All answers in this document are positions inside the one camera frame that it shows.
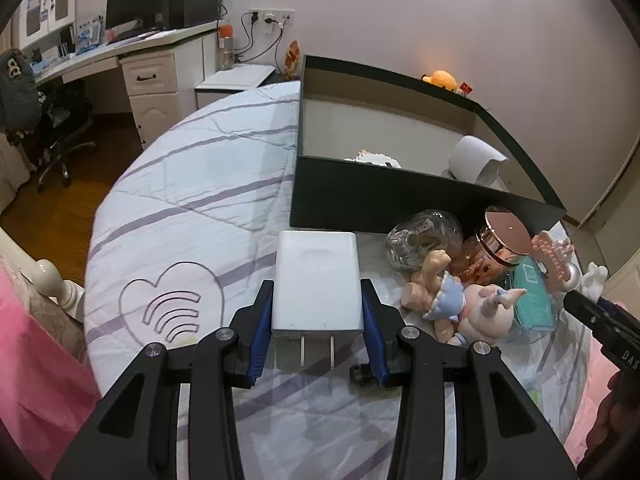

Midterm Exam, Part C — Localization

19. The white bed post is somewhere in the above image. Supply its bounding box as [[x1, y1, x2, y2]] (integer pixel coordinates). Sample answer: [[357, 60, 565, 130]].
[[0, 225, 86, 323]]

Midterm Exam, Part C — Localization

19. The white drawer cabinet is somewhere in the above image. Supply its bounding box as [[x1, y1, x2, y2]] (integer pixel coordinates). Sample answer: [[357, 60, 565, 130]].
[[120, 52, 178, 146]]

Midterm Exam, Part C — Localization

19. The orange snack bag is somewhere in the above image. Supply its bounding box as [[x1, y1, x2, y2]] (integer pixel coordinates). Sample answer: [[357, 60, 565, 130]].
[[282, 40, 302, 81]]

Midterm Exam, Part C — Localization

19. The black office chair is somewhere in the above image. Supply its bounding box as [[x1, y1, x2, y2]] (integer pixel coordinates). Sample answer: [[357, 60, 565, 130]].
[[0, 49, 97, 193]]

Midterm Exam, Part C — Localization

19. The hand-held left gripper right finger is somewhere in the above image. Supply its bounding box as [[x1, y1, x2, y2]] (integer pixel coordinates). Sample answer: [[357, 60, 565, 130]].
[[360, 277, 578, 480]]

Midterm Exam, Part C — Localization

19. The pink building block toy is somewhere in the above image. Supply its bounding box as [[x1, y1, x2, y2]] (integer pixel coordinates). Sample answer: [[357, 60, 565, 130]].
[[531, 230, 581, 291]]

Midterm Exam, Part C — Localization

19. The dark green storage box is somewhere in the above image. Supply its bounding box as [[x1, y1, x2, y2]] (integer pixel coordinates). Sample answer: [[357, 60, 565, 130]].
[[289, 55, 568, 235]]

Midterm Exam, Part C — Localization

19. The baby doll figure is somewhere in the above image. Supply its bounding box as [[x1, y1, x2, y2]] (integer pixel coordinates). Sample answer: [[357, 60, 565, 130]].
[[401, 249, 528, 348]]

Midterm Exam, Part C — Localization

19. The white cylindrical cup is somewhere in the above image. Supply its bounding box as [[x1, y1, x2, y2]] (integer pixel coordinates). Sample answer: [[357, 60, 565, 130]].
[[447, 135, 508, 188]]

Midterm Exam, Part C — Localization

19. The white hutch cabinet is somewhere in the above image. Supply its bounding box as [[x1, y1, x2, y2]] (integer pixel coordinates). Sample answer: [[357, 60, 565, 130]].
[[19, 0, 81, 53]]

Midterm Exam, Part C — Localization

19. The black power cable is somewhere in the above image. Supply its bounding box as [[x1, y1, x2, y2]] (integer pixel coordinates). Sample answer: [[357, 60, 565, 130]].
[[234, 12, 258, 61], [235, 16, 290, 61]]

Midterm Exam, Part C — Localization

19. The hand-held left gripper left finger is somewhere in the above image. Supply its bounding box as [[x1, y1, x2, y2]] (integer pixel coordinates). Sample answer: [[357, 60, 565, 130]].
[[52, 280, 275, 480]]

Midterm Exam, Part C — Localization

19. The clear glass bottle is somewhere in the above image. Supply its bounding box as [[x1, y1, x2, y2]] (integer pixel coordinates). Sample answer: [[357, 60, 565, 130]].
[[385, 210, 464, 272]]

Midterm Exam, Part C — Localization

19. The white brick block model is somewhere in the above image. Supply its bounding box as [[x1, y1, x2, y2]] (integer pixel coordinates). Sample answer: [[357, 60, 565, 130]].
[[345, 149, 403, 170]]

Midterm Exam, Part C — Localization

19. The teal translucent container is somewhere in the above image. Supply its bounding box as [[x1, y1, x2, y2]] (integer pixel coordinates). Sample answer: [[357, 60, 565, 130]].
[[502, 255, 563, 343]]

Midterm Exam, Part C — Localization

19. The white desk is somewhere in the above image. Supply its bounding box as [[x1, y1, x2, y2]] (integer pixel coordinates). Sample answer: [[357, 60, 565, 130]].
[[30, 19, 223, 148]]

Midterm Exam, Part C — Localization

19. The white nightstand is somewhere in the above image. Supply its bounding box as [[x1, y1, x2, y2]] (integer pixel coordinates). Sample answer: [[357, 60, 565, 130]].
[[195, 64, 277, 111]]

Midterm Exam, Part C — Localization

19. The person's right hand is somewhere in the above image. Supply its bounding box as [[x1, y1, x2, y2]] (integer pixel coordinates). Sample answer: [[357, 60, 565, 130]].
[[585, 372, 640, 466]]

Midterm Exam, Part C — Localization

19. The orange plush toy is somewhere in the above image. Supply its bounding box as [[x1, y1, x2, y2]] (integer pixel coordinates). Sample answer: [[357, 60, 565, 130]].
[[421, 70, 460, 92]]

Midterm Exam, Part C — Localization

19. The pink cloth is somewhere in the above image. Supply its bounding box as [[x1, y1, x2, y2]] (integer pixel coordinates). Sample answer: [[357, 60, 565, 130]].
[[0, 260, 103, 480]]

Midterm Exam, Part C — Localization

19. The white charger adapter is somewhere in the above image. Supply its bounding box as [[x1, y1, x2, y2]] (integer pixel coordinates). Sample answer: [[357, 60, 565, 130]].
[[270, 230, 365, 372]]

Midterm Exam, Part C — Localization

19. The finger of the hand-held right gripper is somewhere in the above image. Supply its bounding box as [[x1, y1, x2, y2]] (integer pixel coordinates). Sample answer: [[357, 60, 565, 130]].
[[564, 290, 616, 341], [597, 297, 640, 333]]

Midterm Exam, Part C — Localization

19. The white wall outlet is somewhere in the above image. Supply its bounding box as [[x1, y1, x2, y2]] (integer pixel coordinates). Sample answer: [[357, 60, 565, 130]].
[[249, 8, 296, 23]]

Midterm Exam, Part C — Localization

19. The blue white packaging box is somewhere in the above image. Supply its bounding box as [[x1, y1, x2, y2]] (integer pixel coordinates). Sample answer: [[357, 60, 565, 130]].
[[75, 17, 106, 53]]

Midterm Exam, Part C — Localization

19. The white figurine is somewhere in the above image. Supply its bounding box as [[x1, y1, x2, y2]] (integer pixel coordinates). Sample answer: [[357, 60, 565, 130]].
[[582, 261, 610, 301]]

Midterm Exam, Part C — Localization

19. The brown jar rose gold lid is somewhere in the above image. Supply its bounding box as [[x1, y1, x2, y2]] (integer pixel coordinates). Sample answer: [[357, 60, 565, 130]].
[[450, 205, 535, 286]]

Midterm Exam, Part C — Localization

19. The grey fuzzy chair cover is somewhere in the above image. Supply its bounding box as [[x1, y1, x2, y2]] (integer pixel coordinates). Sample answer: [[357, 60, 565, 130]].
[[0, 49, 41, 133]]

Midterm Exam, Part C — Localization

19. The water bottle orange cap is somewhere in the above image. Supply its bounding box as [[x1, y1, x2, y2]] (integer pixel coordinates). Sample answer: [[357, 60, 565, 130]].
[[217, 19, 235, 71]]

